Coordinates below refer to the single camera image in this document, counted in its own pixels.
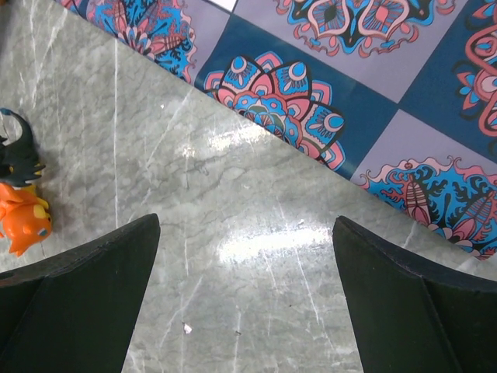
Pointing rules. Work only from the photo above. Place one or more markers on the patterned blue placemat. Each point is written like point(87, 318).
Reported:
point(398, 97)

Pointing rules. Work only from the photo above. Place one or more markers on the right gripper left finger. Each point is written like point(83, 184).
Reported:
point(76, 311)

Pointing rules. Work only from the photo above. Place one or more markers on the black dragon toy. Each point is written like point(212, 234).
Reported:
point(20, 161)

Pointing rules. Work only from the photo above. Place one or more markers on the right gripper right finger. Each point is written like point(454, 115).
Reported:
point(410, 314)

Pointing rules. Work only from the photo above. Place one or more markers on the orange dragon toy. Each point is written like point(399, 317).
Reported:
point(25, 217)

